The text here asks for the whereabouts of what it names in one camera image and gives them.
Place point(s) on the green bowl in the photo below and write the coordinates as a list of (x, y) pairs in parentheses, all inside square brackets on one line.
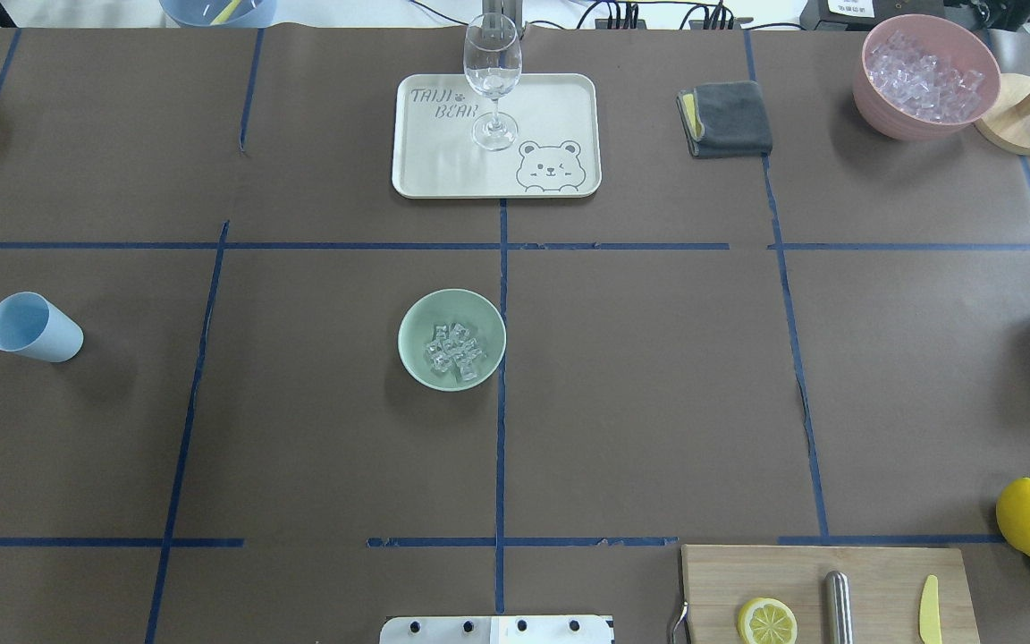
[(446, 306)]

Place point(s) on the light blue cup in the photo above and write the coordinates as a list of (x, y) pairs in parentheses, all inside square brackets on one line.
[(33, 327)]

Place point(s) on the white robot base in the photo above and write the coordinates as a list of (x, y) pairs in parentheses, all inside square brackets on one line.
[(535, 628)]

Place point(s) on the ice cubes in green bowl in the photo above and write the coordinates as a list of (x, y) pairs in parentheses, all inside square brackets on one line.
[(455, 349)]

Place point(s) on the blue bowl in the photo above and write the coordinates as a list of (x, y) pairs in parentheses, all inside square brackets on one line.
[(221, 14)]

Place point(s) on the ice cubes in pink bowl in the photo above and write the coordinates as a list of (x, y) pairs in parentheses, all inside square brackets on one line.
[(922, 83)]

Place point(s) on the pink bowl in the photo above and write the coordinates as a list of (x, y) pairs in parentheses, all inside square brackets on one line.
[(938, 36)]

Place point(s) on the cream bear tray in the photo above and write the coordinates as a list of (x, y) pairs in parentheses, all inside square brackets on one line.
[(557, 155)]

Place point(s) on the wine glass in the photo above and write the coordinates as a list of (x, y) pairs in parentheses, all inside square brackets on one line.
[(492, 63)]

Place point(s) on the grey folded cloth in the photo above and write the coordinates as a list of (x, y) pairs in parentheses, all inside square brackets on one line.
[(725, 119)]

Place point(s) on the lemon half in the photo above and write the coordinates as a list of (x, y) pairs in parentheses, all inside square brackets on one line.
[(766, 620)]

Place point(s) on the steel muddler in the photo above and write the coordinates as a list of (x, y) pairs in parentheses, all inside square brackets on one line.
[(838, 608)]

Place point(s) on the wooden cutting board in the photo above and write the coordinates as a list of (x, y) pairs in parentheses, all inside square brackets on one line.
[(885, 586)]

